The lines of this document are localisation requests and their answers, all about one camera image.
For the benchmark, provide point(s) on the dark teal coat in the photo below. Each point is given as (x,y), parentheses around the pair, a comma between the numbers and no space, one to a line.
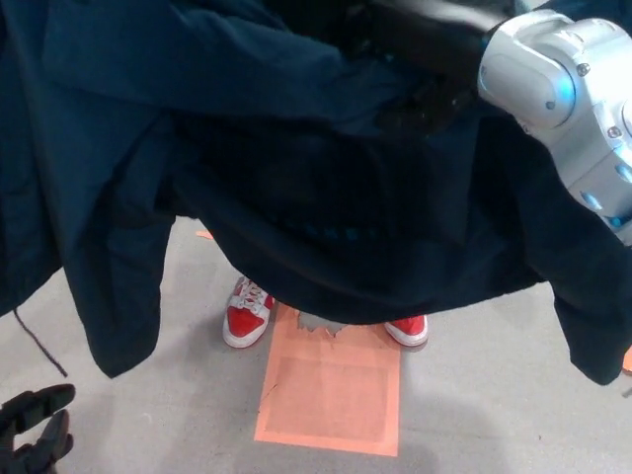
(148,123)

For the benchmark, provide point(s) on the orange rectangular floor marker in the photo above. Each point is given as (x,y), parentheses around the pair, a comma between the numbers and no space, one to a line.
(331,395)

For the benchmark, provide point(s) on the robot right silver arm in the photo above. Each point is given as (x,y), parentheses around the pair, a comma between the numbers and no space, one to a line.
(533,74)

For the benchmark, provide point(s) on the red and white sneaker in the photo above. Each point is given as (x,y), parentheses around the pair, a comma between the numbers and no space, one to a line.
(244,323)
(407,328)

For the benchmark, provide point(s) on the small orange floor tape piece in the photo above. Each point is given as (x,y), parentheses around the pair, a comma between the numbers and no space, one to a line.
(628,358)
(203,234)

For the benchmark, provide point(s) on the robot right black hand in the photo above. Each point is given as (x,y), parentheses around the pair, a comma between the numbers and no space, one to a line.
(434,44)

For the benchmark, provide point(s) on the robot left black hand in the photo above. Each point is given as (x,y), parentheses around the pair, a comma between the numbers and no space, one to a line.
(34,434)

